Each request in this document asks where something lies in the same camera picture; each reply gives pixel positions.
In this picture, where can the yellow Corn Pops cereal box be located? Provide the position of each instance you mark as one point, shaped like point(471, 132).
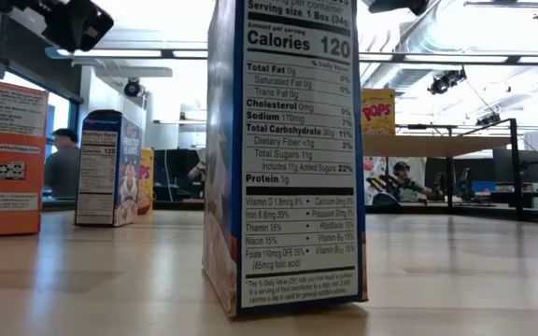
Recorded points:
point(378, 112)
point(146, 186)

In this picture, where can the blue Frosted Flakes cereal box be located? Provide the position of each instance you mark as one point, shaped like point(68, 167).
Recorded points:
point(297, 163)
point(105, 186)

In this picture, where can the orange Mini-Wheats cereal box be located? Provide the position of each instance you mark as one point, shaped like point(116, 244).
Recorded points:
point(9, 186)

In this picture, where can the long ceiling light strip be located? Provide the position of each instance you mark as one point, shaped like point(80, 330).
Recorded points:
point(124, 52)
point(465, 58)

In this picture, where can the black ceiling spotlight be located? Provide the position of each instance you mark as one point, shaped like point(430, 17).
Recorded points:
point(131, 88)

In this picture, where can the person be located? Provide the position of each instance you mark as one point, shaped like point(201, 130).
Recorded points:
point(197, 169)
point(406, 184)
point(63, 163)

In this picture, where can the white cartoon print cloth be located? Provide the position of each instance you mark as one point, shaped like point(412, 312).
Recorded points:
point(420, 163)

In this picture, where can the black computer monitor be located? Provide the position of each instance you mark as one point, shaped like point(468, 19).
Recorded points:
point(516, 165)

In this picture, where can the black ceiling camera rig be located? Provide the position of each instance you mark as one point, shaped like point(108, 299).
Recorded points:
point(488, 119)
point(446, 80)

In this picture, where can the wooden shelf with black frame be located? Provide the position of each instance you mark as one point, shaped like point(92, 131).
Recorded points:
point(437, 145)

